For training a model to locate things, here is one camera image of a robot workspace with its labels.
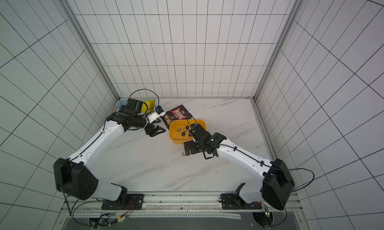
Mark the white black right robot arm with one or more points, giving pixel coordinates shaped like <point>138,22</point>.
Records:
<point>273,184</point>

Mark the black red snack bag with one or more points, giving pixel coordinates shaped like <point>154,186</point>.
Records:
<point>177,113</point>

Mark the yellow plastic storage box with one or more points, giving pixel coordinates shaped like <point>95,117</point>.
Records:
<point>176,137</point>

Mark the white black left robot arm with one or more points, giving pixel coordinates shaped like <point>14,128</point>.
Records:
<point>73,175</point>

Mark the yellow toy cabbage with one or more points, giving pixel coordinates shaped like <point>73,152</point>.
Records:
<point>148,106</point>

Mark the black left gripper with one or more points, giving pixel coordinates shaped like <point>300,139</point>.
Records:
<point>149,130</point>

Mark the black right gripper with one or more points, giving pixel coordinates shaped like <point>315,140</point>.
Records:
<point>192,146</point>

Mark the aluminium mounting rail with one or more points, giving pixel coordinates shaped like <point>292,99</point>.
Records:
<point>180,211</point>

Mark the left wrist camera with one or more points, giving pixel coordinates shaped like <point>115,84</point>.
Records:
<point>157,113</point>

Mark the blue plastic basket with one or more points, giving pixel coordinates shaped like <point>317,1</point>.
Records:
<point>122,102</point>

